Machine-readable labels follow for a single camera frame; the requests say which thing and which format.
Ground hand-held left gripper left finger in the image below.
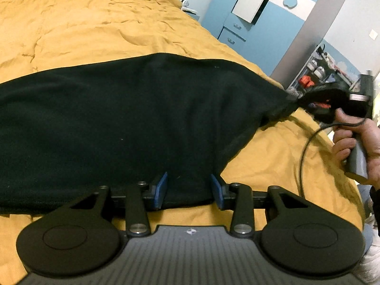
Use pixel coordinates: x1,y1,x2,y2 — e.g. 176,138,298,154
70,172,169,237

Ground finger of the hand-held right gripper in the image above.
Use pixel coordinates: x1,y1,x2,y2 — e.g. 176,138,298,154
285,87,302,103

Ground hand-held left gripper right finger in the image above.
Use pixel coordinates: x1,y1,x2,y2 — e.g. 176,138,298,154
210,174,309,236

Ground black pants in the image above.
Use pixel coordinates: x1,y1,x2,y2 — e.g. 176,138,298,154
0,53,300,216

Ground person's right hand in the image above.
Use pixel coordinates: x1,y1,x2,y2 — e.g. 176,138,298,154
332,108,380,189

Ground red item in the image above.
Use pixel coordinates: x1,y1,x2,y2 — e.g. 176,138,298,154
298,76,316,89

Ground open shelf unit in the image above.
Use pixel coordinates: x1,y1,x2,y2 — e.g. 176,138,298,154
292,44,358,93

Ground blue drawer cabinet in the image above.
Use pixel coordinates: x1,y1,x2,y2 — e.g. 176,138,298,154
218,0,256,49

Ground white bedside item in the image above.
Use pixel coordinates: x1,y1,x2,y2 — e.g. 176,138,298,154
177,0,200,15

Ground yellow bed blanket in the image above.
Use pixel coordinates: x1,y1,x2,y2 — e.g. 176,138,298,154
0,0,366,285

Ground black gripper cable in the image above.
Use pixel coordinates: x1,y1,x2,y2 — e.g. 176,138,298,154
297,118,369,198

